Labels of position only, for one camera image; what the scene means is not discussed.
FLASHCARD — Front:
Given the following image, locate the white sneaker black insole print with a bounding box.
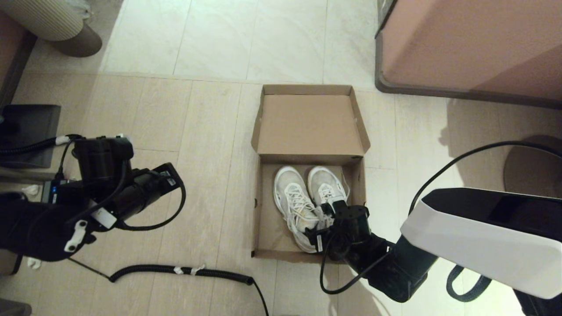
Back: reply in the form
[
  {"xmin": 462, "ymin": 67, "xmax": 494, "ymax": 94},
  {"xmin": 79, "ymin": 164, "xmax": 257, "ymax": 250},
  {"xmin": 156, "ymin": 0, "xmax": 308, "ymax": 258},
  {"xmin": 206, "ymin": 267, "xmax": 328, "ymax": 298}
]
[{"xmin": 307, "ymin": 165, "xmax": 352, "ymax": 229}]

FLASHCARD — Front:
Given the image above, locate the white sneaker orange insole print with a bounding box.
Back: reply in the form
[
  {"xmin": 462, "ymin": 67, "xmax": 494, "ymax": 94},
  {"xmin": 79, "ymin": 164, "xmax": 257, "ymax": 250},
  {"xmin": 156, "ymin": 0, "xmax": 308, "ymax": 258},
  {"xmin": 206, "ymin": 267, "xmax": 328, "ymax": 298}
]
[{"xmin": 274, "ymin": 165, "xmax": 328, "ymax": 254}]

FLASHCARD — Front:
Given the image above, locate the brown cardboard shoe box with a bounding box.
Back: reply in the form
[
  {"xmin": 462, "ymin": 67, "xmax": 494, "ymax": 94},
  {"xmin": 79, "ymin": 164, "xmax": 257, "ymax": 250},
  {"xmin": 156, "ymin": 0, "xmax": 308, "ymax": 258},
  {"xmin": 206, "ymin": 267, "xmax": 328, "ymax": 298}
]
[{"xmin": 251, "ymin": 84, "xmax": 371, "ymax": 264}]

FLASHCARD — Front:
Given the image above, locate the pink cabinet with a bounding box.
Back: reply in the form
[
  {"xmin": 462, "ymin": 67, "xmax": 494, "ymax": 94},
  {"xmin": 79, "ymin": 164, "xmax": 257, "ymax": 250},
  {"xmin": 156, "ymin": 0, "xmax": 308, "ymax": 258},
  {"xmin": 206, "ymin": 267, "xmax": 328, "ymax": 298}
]
[{"xmin": 375, "ymin": 0, "xmax": 562, "ymax": 109}]

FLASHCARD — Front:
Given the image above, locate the dark grey square plate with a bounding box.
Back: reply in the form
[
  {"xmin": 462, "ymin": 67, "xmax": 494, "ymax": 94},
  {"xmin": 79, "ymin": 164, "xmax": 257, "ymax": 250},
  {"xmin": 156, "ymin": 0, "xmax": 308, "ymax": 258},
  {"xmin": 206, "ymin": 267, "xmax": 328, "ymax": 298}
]
[{"xmin": 0, "ymin": 104, "xmax": 62, "ymax": 169}]

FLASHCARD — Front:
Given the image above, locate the white plastic bag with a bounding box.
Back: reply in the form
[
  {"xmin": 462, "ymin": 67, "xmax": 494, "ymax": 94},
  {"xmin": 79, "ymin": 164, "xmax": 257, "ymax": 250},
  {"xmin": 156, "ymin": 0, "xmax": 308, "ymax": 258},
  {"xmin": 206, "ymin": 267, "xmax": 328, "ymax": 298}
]
[{"xmin": 70, "ymin": 0, "xmax": 94, "ymax": 23}]

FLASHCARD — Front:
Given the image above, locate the ribbed beige column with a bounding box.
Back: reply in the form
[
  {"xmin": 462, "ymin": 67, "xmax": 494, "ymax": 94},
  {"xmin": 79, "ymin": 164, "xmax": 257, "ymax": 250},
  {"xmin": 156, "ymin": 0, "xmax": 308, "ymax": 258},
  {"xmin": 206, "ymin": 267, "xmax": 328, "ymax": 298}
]
[{"xmin": 0, "ymin": 0, "xmax": 85, "ymax": 43}]

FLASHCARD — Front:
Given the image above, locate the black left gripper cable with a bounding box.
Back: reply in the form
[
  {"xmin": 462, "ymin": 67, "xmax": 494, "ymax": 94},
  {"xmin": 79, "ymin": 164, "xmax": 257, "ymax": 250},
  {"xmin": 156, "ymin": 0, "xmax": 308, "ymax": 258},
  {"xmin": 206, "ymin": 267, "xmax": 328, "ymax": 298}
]
[{"xmin": 55, "ymin": 136, "xmax": 187, "ymax": 232}]

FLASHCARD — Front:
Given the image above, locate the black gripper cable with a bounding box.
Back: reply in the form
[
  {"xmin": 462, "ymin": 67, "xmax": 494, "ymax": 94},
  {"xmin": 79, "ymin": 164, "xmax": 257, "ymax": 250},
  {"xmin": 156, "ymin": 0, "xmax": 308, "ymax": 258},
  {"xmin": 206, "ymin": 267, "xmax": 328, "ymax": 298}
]
[
  {"xmin": 55, "ymin": 136, "xmax": 187, "ymax": 232},
  {"xmin": 319, "ymin": 140, "xmax": 562, "ymax": 294}
]

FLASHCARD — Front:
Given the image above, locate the black coiled cable white tape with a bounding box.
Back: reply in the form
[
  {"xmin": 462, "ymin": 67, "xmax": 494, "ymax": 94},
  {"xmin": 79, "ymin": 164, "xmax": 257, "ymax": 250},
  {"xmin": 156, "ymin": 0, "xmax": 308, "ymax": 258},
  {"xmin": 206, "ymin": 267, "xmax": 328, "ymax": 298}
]
[{"xmin": 66, "ymin": 257, "xmax": 270, "ymax": 316}]

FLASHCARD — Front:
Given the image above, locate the black coiled cable white collar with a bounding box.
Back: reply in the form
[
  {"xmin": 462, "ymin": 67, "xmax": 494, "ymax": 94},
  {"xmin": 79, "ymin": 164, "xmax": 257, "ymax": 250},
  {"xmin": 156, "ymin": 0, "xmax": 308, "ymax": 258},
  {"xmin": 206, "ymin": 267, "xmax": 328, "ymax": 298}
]
[{"xmin": 0, "ymin": 134, "xmax": 85, "ymax": 180}]

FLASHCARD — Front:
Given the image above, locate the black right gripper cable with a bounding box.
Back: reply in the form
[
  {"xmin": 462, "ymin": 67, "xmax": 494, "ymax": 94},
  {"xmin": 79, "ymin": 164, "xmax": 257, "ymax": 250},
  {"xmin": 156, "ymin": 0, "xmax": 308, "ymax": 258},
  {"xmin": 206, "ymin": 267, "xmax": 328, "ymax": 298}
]
[{"xmin": 319, "ymin": 140, "xmax": 562, "ymax": 294}]

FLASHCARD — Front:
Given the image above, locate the black ribbed right arm hose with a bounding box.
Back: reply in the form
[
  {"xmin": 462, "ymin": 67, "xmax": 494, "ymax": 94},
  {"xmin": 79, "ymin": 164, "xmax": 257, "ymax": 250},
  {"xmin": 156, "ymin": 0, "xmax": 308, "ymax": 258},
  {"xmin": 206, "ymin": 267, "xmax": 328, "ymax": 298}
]
[{"xmin": 447, "ymin": 265, "xmax": 493, "ymax": 303}]

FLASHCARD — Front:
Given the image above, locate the brown round pedestal base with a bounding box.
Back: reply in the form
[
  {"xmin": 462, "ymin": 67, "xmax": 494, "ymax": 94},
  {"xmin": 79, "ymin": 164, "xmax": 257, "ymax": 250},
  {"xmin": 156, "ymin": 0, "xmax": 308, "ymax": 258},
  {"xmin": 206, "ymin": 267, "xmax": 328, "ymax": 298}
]
[{"xmin": 504, "ymin": 135, "xmax": 562, "ymax": 198}]

